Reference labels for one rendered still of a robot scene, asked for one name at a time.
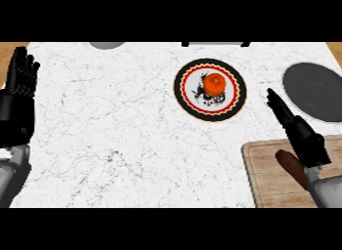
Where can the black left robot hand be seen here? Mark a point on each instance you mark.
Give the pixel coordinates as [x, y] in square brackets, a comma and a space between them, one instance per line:
[8, 110]

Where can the pale wooden cutting board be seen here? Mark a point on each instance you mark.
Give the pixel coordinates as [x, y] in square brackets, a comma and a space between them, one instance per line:
[278, 182]

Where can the black patterned round plate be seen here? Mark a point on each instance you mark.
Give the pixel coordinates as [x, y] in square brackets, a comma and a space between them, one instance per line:
[210, 90]

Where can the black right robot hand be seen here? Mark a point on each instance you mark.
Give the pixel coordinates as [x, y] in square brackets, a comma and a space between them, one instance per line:
[303, 136]

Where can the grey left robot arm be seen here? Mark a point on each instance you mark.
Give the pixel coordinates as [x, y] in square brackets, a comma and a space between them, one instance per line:
[4, 177]

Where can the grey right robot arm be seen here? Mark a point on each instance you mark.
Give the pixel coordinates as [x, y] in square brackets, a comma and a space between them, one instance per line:
[332, 188]

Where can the orange round fruit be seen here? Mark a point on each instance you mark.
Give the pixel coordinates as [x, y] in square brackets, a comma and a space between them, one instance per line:
[214, 84]

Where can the dark grey round pan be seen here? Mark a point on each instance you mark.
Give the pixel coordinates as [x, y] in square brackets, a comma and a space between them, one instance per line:
[318, 92]

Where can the grey round object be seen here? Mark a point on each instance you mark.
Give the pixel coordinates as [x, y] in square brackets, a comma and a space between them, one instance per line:
[106, 45]

